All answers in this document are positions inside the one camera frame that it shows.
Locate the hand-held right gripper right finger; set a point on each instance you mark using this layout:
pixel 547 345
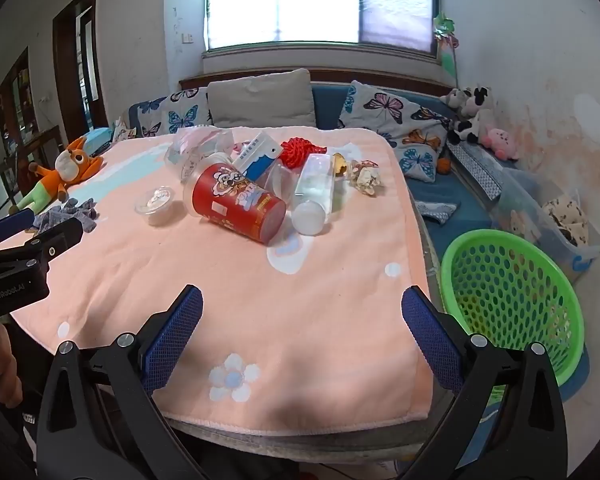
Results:
pixel 430 340

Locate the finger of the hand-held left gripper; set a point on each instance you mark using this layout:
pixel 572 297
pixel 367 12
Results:
pixel 62 235
pixel 12 224

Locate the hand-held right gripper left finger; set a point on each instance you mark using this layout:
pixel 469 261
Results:
pixel 177 340

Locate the green plastic basket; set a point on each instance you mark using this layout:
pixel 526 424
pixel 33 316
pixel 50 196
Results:
pixel 447 280

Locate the small clear jelly cup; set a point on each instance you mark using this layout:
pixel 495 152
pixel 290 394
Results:
pixel 154 202

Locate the red snack canister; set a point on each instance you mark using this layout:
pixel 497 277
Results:
pixel 230 200

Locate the clear pink plastic bag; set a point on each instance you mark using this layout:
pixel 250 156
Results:
pixel 200 142

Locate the paper wrapper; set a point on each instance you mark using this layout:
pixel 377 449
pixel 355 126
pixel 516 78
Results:
pixel 365 175

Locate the clear round plastic lid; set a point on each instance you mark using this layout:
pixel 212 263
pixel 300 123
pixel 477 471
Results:
pixel 280 180

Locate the clear plastic bottle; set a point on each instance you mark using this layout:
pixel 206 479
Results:
pixel 312 190

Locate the white blue milk carton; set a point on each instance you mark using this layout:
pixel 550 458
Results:
pixel 260 157

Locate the red mesh ball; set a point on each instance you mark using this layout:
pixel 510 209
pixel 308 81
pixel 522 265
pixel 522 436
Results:
pixel 297 150

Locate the person's left hand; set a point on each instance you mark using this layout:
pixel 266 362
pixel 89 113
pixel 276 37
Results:
pixel 7 365

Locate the grey knitted socks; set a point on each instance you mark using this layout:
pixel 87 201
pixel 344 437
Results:
pixel 60 215

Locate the orange fox plush toy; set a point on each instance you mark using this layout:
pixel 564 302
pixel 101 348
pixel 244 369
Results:
pixel 72 165

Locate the dark wooden side table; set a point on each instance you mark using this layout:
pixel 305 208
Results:
pixel 40 150

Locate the teal box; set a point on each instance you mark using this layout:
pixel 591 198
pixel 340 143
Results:
pixel 97 141

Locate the peach printed blanket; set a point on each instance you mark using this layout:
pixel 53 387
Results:
pixel 280 335

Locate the cartoon print pack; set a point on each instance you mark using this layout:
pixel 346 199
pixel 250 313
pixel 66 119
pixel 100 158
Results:
pixel 125 131

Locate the brown wooden cabinet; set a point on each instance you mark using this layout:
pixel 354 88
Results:
pixel 15 100

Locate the grey patterned cloth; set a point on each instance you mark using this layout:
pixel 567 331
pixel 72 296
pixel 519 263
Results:
pixel 437 211

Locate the blue sofa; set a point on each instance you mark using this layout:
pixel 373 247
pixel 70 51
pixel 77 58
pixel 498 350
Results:
pixel 455 195

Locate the blue butterfly print pillow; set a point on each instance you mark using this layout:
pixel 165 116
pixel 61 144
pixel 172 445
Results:
pixel 145 110

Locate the clear plastic storage box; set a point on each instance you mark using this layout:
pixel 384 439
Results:
pixel 525 210

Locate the small butterfly print pillow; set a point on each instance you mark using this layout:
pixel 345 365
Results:
pixel 185 115

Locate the brown wooden door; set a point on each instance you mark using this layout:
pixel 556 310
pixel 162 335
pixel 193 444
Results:
pixel 65 60

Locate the small orange ball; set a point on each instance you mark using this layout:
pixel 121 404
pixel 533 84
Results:
pixel 444 166

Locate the grey patterned folded mat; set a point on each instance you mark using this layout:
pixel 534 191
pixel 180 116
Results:
pixel 477 170

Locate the cream spotted plush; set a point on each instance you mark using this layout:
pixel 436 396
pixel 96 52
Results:
pixel 565 215

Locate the pink round plush toy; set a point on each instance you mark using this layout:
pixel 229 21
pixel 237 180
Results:
pixel 500 142

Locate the black white cow plush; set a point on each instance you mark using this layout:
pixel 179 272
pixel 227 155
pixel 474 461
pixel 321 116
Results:
pixel 480 100
pixel 472 127

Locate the large butterfly print pillow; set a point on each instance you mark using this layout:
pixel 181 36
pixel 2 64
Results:
pixel 385 110

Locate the beige cushion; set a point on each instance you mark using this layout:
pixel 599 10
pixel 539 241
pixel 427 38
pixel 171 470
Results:
pixel 260 100

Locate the grey white plush toy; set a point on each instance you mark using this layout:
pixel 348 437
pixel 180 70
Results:
pixel 455 96

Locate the colourful pinwheel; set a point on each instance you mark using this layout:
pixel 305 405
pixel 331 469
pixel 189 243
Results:
pixel 445 30

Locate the window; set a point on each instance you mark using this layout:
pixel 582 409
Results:
pixel 280 5

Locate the white wall switch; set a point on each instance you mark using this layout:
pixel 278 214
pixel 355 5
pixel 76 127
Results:
pixel 188 38

